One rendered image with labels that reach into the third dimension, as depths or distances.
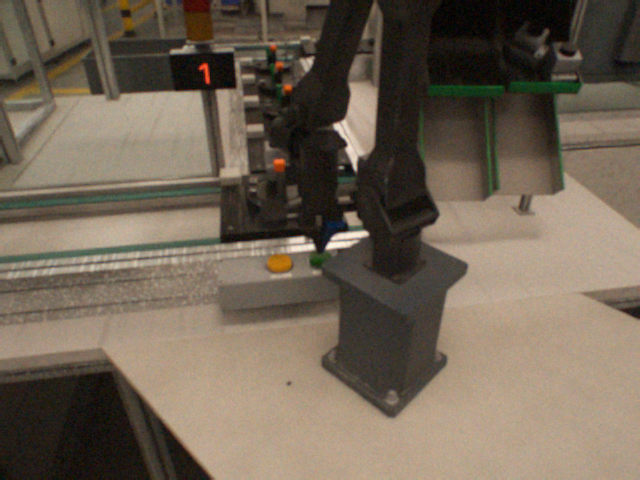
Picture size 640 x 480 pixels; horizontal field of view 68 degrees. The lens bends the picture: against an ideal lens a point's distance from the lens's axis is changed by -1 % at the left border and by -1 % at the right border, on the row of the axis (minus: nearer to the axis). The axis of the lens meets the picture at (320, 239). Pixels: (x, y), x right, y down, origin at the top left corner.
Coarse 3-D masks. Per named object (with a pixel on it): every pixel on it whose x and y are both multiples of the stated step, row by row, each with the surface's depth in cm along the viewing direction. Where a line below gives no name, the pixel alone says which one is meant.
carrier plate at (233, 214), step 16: (256, 176) 107; (224, 192) 101; (240, 192) 101; (224, 208) 95; (240, 208) 95; (224, 224) 91; (240, 224) 91; (256, 224) 91; (288, 224) 91; (320, 224) 91; (224, 240) 88; (240, 240) 89; (256, 240) 89
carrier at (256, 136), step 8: (248, 128) 125; (256, 128) 125; (328, 128) 131; (248, 136) 125; (256, 136) 125; (264, 136) 126; (248, 144) 122; (256, 144) 122; (248, 152) 118; (256, 152) 118; (344, 152) 118; (256, 160) 114; (264, 160) 114; (296, 160) 114; (344, 160) 114; (256, 168) 110; (264, 168) 110; (352, 168) 113
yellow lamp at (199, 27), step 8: (184, 16) 87; (192, 16) 86; (200, 16) 86; (208, 16) 87; (192, 24) 87; (200, 24) 87; (208, 24) 88; (192, 32) 88; (200, 32) 88; (208, 32) 89; (192, 40) 89; (200, 40) 88; (208, 40) 89
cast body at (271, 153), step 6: (264, 144) 93; (270, 144) 91; (264, 150) 94; (270, 150) 91; (276, 150) 91; (270, 156) 91; (276, 156) 92; (282, 156) 92; (288, 156) 92; (270, 162) 92; (288, 162) 93; (270, 168) 91; (270, 174) 92; (270, 180) 93
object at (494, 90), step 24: (456, 0) 98; (480, 0) 95; (432, 24) 95; (456, 24) 95; (480, 24) 95; (432, 48) 91; (456, 48) 91; (480, 48) 91; (432, 72) 88; (456, 72) 88; (480, 72) 88; (432, 96) 85; (456, 96) 84; (480, 96) 84
